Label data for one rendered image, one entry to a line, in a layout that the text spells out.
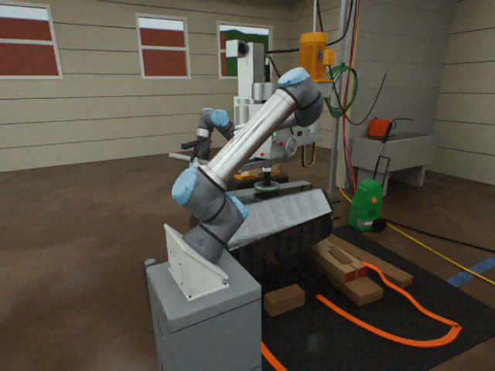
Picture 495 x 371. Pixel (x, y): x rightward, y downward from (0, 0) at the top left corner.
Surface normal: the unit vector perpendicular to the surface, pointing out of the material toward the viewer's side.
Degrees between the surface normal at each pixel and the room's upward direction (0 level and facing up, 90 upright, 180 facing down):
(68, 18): 90
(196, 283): 90
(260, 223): 45
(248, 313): 90
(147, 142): 90
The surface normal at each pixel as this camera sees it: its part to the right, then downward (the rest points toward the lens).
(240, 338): 0.49, 0.25
